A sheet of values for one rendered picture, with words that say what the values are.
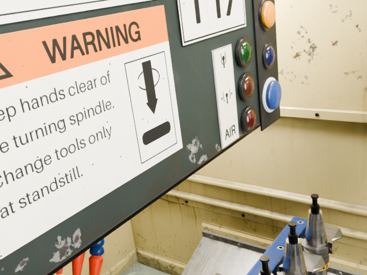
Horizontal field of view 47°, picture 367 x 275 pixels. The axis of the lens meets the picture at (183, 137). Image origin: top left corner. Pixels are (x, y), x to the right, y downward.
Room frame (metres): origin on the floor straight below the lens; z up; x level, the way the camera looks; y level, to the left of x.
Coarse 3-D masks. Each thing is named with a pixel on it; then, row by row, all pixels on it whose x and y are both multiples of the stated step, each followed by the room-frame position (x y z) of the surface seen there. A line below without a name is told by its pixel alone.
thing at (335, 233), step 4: (328, 228) 0.78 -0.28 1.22; (332, 228) 0.78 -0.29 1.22; (336, 228) 0.78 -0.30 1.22; (304, 232) 0.78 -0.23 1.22; (328, 232) 0.76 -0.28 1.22; (332, 232) 0.76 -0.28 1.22; (336, 232) 0.76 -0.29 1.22; (340, 232) 0.76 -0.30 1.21; (332, 236) 0.75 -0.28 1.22; (336, 236) 0.75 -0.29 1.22; (340, 236) 0.75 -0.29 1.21; (332, 240) 0.74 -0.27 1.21; (336, 240) 0.74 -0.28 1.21
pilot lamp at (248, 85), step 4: (248, 76) 0.39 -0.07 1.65; (248, 80) 0.38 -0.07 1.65; (252, 80) 0.39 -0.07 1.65; (244, 84) 0.38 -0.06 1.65; (248, 84) 0.38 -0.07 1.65; (252, 84) 0.38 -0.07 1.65; (244, 88) 0.38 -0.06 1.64; (248, 88) 0.38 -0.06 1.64; (252, 88) 0.38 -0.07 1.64; (244, 92) 0.38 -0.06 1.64; (248, 92) 0.38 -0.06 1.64; (252, 92) 0.39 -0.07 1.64; (248, 96) 0.38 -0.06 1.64
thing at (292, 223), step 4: (288, 224) 0.64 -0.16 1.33; (292, 224) 0.64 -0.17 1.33; (296, 224) 0.64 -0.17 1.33; (292, 228) 0.64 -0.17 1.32; (288, 232) 0.65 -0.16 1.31; (292, 232) 0.64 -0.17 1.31; (296, 232) 0.64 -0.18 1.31; (288, 236) 0.64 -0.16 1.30; (292, 236) 0.63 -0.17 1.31; (296, 236) 0.63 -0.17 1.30; (288, 240) 0.64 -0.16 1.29; (292, 240) 0.63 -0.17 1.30; (296, 240) 0.63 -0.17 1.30
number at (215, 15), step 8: (208, 0) 0.35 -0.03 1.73; (216, 0) 0.36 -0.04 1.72; (224, 0) 0.37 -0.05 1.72; (232, 0) 0.38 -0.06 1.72; (240, 0) 0.39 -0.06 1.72; (208, 8) 0.35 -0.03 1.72; (216, 8) 0.36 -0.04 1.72; (224, 8) 0.37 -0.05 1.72; (232, 8) 0.38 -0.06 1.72; (240, 8) 0.39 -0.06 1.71; (208, 16) 0.35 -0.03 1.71; (216, 16) 0.35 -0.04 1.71; (224, 16) 0.36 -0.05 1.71; (232, 16) 0.37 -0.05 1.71; (240, 16) 0.39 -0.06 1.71; (216, 24) 0.35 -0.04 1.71
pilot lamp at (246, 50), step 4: (244, 44) 0.38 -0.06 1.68; (248, 44) 0.39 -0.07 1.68; (244, 48) 0.38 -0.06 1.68; (248, 48) 0.38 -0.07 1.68; (244, 52) 0.38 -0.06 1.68; (248, 52) 0.38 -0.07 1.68; (244, 56) 0.38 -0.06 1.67; (248, 56) 0.38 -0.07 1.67; (244, 60) 0.38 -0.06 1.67; (248, 60) 0.38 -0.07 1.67
